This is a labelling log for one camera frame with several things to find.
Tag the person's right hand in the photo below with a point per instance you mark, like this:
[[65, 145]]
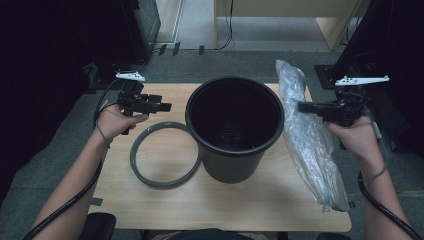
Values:
[[358, 140]]

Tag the grey wrist band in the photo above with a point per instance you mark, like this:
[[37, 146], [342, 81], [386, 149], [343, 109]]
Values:
[[376, 174], [101, 135]]

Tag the grey metal cabinet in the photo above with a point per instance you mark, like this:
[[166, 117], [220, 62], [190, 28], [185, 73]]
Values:
[[148, 23]]

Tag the black stand base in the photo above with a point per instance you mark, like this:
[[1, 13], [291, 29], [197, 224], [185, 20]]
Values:
[[106, 81]]

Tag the clear plastic trash bag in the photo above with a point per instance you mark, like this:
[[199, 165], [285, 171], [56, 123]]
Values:
[[310, 146]]

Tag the person's torso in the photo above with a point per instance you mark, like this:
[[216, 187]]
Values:
[[206, 235]]

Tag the black plastic trash bin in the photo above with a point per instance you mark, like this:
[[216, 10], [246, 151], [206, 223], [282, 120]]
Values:
[[230, 166]]

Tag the black floor tape strip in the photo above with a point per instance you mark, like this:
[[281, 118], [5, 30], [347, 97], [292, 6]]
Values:
[[201, 50], [162, 49], [176, 48]]

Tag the person's left hand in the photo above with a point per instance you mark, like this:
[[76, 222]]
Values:
[[111, 125]]

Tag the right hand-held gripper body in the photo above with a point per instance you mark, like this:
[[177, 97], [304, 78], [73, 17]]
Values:
[[345, 110]]

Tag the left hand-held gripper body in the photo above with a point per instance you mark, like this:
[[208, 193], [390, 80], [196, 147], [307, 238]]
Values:
[[135, 100]]

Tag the dark curtain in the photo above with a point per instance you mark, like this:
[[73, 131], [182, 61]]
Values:
[[40, 66], [406, 50]]

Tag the light wooden desk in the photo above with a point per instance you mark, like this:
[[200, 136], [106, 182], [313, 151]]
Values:
[[283, 8]]

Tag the grey tape strip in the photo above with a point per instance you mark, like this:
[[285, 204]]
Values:
[[96, 201]]

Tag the black metal stand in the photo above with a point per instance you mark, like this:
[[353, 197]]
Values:
[[325, 75]]

